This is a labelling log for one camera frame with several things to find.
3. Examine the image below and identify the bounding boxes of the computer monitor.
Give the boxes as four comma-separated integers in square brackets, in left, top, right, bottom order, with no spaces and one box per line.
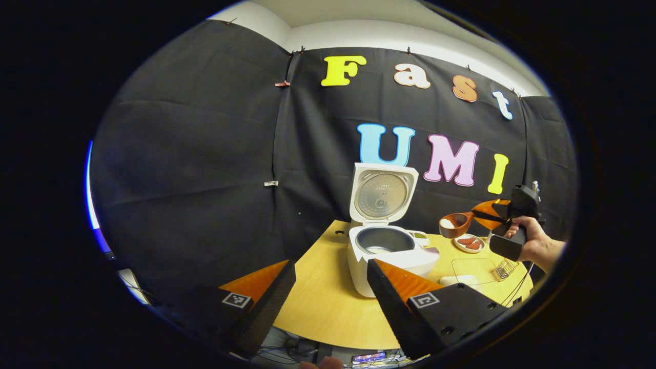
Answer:
[85,141,111,254]

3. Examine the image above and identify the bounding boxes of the white round plate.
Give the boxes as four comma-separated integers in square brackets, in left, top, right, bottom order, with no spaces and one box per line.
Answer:
[454,234,485,254]

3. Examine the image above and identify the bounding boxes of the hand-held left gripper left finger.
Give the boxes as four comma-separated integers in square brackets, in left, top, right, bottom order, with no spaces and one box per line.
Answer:
[154,260,297,359]

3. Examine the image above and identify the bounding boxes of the black backdrop cloth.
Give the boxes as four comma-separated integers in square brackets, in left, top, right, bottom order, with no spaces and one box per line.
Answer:
[90,19,579,308]

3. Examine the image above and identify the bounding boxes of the thin black cable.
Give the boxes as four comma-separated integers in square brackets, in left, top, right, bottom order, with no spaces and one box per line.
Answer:
[500,264,534,308]

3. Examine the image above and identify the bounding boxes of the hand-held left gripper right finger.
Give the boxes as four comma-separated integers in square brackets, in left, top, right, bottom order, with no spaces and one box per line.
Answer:
[366,259,513,360]

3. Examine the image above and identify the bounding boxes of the row of black cloth clips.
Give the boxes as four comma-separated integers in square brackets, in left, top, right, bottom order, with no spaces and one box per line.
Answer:
[225,18,523,100]

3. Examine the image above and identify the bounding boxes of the wire chopstick holder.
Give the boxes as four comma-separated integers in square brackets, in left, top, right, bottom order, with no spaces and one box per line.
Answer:
[495,259,518,281]

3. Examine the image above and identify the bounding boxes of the wooden spoon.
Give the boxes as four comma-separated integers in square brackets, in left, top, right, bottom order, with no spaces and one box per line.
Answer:
[439,210,505,239]

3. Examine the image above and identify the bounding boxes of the white rice cooker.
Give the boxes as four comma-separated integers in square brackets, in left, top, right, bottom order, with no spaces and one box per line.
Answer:
[347,163,440,299]

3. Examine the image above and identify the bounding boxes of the clear plastic container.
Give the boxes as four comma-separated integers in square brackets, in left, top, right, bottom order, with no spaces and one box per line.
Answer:
[440,258,500,290]

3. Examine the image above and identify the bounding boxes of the white side desk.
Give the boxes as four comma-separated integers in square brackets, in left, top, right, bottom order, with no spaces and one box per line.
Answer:
[118,269,150,306]

